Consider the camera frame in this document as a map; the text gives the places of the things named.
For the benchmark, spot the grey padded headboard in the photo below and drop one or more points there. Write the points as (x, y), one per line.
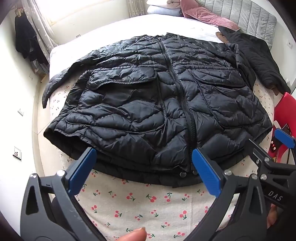
(249, 16)

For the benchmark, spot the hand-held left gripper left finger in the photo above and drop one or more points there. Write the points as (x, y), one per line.
(81, 169)

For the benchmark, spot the person's left hand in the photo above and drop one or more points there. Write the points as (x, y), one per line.
(135, 234)

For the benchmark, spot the black padded coat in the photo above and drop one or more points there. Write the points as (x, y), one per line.
(259, 53)

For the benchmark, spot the person's right hand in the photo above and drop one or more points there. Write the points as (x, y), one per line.
(272, 217)

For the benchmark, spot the white wall socket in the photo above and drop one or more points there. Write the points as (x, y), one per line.
(20, 111)

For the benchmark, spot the white pillow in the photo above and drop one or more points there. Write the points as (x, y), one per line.
(161, 2)

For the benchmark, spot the black quilted puffer jacket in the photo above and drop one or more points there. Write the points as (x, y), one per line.
(138, 104)

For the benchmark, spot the white lace curtain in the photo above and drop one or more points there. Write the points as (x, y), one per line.
(44, 27)

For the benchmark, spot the dark hanging clothes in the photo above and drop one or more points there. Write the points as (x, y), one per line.
(25, 39)

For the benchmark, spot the pale blue pillow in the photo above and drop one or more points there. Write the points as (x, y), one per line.
(161, 11)

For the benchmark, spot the pink velvet pillow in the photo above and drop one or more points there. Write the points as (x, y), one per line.
(203, 16)

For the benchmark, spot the bed with cherry print sheet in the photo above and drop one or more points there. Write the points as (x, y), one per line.
(138, 208)

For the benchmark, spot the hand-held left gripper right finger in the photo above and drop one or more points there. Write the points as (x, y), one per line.
(205, 171)

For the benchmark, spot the red plastic chair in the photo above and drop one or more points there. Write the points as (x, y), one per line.
(285, 109)

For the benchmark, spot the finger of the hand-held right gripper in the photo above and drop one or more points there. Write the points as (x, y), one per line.
(261, 155)
(285, 138)

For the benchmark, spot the black box with red buttons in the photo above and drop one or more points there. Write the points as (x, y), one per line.
(276, 142)

